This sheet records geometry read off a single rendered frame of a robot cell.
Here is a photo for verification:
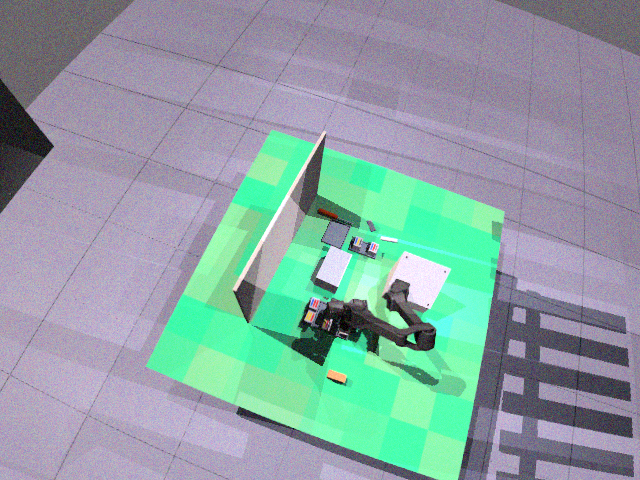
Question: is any dark grey flat panel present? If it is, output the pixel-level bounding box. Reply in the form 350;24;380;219
233;131;326;323

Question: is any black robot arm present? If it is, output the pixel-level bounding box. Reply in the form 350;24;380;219
327;279;436;351

